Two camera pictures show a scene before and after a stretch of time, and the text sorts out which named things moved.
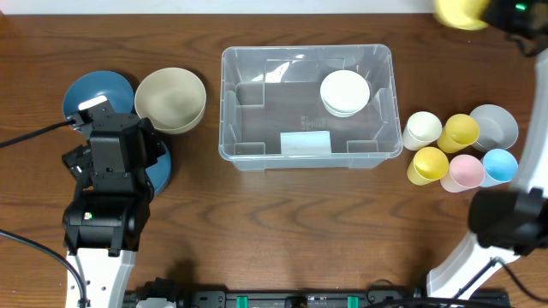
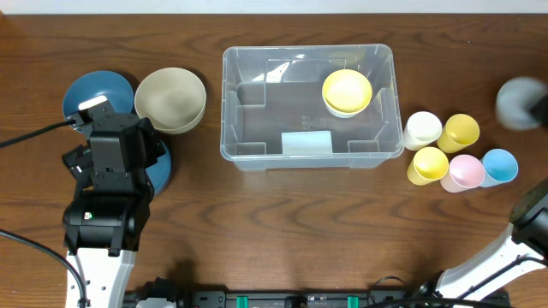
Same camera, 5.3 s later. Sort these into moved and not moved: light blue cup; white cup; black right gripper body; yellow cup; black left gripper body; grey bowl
Moved: black right gripper body; grey bowl
Not moved: light blue cup; white cup; black left gripper body; yellow cup
